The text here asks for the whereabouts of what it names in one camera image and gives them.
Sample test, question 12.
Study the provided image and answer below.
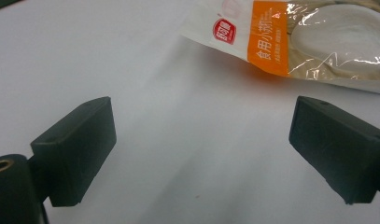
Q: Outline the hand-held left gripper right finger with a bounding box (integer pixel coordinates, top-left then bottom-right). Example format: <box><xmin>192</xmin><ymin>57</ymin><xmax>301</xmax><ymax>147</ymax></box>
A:
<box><xmin>289</xmin><ymin>95</ymin><xmax>380</xmax><ymax>205</ymax></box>

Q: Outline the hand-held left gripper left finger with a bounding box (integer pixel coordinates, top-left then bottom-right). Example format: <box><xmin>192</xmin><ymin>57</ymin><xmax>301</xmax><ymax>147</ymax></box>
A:
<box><xmin>30</xmin><ymin>96</ymin><xmax>118</xmax><ymax>208</ymax></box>

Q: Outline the white and orange powder bag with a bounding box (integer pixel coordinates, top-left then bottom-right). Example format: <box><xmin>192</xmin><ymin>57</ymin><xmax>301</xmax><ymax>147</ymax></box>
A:
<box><xmin>179</xmin><ymin>0</ymin><xmax>380</xmax><ymax>96</ymax></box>

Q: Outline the dark object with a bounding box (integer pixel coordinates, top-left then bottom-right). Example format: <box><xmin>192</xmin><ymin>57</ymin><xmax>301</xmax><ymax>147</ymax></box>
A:
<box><xmin>0</xmin><ymin>0</ymin><xmax>21</xmax><ymax>11</ymax></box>

